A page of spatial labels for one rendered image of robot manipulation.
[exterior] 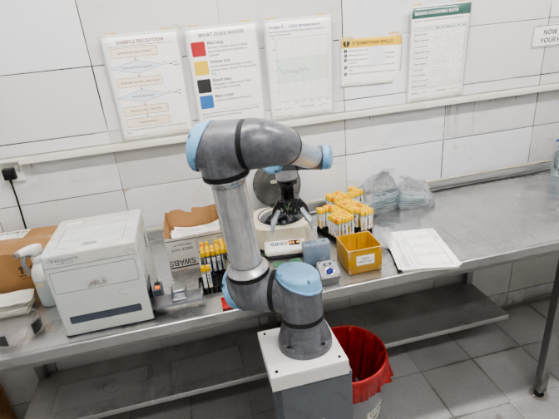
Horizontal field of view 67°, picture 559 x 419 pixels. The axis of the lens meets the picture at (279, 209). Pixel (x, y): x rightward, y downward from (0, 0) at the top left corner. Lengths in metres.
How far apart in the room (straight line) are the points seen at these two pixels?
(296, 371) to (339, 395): 0.17
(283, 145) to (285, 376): 0.58
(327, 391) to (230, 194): 0.60
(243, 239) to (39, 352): 0.80
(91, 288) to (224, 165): 0.69
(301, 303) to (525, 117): 1.79
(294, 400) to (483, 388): 1.43
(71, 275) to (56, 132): 0.72
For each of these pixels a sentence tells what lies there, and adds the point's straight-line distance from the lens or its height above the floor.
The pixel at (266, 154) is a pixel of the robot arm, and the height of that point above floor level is 1.48.
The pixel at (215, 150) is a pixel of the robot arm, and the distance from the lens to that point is 0.96.
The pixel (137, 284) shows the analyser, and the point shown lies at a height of 1.02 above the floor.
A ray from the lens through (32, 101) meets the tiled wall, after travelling 1.98.
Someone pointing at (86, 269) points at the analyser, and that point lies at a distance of 1.44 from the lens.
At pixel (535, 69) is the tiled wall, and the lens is 2.56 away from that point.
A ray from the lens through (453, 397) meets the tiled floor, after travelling 2.43.
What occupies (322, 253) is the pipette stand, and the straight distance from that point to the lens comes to 1.63.
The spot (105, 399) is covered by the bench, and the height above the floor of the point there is 0.27.
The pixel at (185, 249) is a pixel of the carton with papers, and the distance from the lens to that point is 1.72.
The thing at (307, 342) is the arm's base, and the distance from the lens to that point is 1.18.
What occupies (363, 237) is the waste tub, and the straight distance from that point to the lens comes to 1.70.
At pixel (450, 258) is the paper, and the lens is 1.71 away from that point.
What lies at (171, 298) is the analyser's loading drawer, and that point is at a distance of 1.50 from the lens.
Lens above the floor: 1.74
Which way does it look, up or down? 23 degrees down
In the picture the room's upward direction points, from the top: 6 degrees counter-clockwise
